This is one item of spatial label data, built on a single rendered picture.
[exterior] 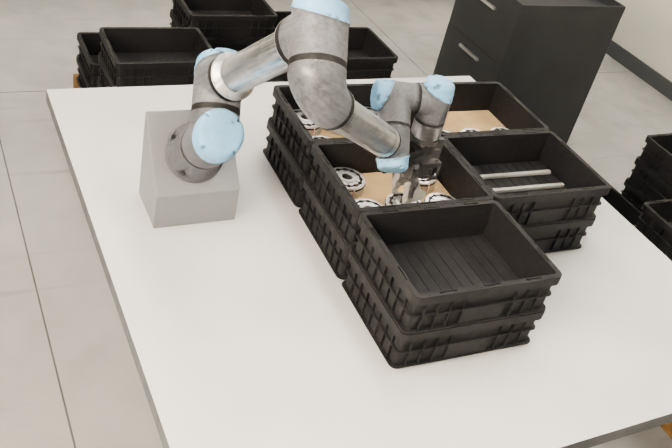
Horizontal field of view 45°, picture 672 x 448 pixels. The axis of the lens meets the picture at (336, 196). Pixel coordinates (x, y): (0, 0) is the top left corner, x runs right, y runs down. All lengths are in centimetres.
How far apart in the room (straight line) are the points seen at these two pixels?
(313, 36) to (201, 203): 69
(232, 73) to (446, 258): 68
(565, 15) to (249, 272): 221
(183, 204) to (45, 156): 158
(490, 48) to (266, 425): 244
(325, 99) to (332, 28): 14
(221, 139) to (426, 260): 57
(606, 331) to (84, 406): 151
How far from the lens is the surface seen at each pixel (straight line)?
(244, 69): 180
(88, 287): 298
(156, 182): 206
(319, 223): 213
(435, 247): 205
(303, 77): 156
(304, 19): 160
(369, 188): 219
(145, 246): 207
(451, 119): 264
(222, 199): 213
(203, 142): 188
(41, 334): 282
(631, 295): 242
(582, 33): 392
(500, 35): 372
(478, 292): 181
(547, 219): 230
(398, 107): 192
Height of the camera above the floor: 202
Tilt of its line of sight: 34 degrees down
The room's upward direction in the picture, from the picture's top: 14 degrees clockwise
